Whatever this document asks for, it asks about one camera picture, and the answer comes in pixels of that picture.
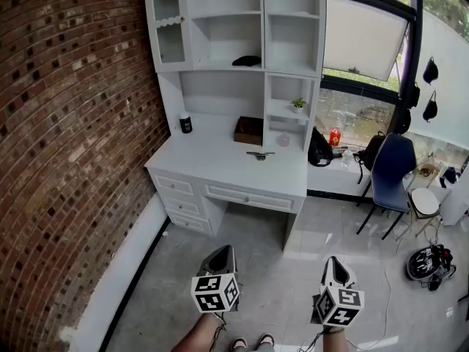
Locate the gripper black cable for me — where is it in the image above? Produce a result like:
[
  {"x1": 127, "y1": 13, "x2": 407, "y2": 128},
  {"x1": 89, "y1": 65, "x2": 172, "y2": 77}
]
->
[
  {"x1": 209, "y1": 312, "x2": 229, "y2": 352},
  {"x1": 297, "y1": 330, "x2": 328, "y2": 352}
]

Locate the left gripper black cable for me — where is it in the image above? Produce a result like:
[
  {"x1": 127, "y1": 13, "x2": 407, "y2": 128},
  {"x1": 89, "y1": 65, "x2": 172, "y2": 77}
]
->
[{"x1": 209, "y1": 312, "x2": 229, "y2": 352}]

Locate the frosted window panel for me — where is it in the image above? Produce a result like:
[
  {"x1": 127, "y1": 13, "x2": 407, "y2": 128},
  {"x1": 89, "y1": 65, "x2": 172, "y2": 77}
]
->
[{"x1": 323, "y1": 0, "x2": 410, "y2": 83}]

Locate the white desk with hutch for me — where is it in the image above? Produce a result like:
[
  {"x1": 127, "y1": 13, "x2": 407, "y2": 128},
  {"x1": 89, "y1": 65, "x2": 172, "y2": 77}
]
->
[{"x1": 144, "y1": 0, "x2": 327, "y2": 252}]

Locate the person's right forearm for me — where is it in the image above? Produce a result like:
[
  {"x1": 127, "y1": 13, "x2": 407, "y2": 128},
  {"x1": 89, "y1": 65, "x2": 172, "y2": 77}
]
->
[{"x1": 321, "y1": 327, "x2": 348, "y2": 352}]

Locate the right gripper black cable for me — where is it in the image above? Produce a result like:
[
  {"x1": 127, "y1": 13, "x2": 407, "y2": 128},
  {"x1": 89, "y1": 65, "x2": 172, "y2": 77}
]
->
[{"x1": 297, "y1": 330, "x2": 328, "y2": 352}]

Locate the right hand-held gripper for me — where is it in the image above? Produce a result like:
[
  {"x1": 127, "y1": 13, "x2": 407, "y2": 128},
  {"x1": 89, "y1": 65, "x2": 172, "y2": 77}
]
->
[{"x1": 311, "y1": 256, "x2": 366, "y2": 328}]

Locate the person's right sandal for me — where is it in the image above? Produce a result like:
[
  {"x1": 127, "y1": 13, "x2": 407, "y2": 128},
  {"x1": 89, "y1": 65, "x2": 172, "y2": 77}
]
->
[{"x1": 257, "y1": 334, "x2": 276, "y2": 352}]

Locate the white wide desk drawer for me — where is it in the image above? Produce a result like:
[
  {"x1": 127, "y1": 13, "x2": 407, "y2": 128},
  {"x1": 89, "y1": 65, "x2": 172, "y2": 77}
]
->
[{"x1": 199, "y1": 180, "x2": 305, "y2": 214}]

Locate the white small desk drawer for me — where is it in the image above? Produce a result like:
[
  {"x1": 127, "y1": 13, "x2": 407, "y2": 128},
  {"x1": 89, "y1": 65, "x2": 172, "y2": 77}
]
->
[
  {"x1": 166, "y1": 210, "x2": 213, "y2": 236},
  {"x1": 160, "y1": 192, "x2": 206, "y2": 218},
  {"x1": 152, "y1": 172, "x2": 199, "y2": 197}
]

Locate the black white helmet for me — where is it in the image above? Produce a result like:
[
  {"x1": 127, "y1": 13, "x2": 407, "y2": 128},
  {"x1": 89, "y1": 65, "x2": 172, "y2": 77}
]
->
[{"x1": 406, "y1": 243, "x2": 458, "y2": 292}]

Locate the glass cabinet door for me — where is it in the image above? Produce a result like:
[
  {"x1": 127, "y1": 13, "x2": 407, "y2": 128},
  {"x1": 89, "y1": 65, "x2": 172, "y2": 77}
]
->
[{"x1": 144, "y1": 0, "x2": 194, "y2": 73}]

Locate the dark metal bracket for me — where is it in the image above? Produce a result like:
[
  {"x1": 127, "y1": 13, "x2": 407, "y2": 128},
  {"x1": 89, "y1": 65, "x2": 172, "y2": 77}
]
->
[{"x1": 245, "y1": 150, "x2": 276, "y2": 161}]

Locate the white round stool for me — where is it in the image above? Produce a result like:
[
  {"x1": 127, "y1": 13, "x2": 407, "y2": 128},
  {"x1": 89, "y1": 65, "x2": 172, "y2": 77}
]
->
[{"x1": 407, "y1": 187, "x2": 441, "y2": 238}]

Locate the blue chair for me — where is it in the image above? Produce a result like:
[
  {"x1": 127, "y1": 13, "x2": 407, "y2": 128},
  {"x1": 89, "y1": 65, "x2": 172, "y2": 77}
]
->
[{"x1": 357, "y1": 133, "x2": 418, "y2": 241}]

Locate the brown wooden box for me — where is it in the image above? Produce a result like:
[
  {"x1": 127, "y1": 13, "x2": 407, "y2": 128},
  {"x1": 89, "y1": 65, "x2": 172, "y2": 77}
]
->
[{"x1": 233, "y1": 115, "x2": 265, "y2": 147}]

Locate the black hanging mask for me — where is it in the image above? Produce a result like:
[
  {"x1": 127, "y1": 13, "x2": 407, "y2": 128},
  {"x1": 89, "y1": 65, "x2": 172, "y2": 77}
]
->
[
  {"x1": 422, "y1": 56, "x2": 440, "y2": 86},
  {"x1": 422, "y1": 89, "x2": 439, "y2": 123}
]

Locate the person's left forearm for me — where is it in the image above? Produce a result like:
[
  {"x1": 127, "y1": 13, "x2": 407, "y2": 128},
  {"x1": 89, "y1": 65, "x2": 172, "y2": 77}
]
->
[{"x1": 171, "y1": 312, "x2": 224, "y2": 352}]

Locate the white floor cable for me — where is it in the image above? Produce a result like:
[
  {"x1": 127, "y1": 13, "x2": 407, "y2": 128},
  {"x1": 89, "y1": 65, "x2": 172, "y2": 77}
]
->
[{"x1": 357, "y1": 229, "x2": 406, "y2": 351}]

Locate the black hanging bag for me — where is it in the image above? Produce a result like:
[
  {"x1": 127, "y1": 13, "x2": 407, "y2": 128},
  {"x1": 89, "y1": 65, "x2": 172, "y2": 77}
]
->
[{"x1": 405, "y1": 82, "x2": 421, "y2": 109}]

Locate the black cloth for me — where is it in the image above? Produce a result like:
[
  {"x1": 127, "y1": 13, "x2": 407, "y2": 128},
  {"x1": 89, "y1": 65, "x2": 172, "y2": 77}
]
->
[{"x1": 232, "y1": 55, "x2": 262, "y2": 67}]

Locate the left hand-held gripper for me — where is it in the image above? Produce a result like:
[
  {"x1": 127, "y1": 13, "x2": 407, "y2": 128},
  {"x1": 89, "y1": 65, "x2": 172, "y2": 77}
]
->
[{"x1": 191, "y1": 245, "x2": 241, "y2": 314}]

